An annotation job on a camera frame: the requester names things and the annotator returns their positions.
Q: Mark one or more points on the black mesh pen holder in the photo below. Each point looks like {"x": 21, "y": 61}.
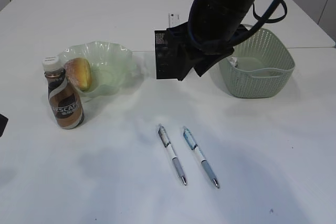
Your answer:
{"x": 166, "y": 61}

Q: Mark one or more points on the Nescafe coffee bottle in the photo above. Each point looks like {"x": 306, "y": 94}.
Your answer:
{"x": 63, "y": 98}

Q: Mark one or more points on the clear plastic ruler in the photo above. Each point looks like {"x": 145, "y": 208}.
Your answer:
{"x": 174, "y": 20}

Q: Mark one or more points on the green wavy glass plate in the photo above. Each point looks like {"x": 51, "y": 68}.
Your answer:
{"x": 112, "y": 66}

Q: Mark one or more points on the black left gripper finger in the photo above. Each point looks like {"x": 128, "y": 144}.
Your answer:
{"x": 3, "y": 123}

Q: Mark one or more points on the sugared bread roll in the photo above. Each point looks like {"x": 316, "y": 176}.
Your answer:
{"x": 78, "y": 73}

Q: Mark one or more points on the blue grey pen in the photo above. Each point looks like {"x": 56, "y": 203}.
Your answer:
{"x": 193, "y": 145}

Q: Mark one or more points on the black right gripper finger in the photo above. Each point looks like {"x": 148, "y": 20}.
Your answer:
{"x": 206, "y": 62}
{"x": 187, "y": 57}

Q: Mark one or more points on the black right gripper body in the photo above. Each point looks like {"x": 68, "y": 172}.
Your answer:
{"x": 211, "y": 25}

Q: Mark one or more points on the green plastic woven basket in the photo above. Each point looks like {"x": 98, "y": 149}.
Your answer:
{"x": 264, "y": 67}

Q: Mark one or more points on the pink paper ball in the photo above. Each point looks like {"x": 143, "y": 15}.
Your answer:
{"x": 233, "y": 61}

